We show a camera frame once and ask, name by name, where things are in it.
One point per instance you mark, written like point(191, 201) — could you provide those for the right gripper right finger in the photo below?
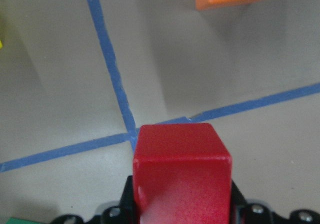
point(243, 212)

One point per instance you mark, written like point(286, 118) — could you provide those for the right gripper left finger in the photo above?
point(125, 211)

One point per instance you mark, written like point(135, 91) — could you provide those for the red wooden block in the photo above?
point(181, 174)

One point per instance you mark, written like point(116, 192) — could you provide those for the green wooden block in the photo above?
point(13, 220)

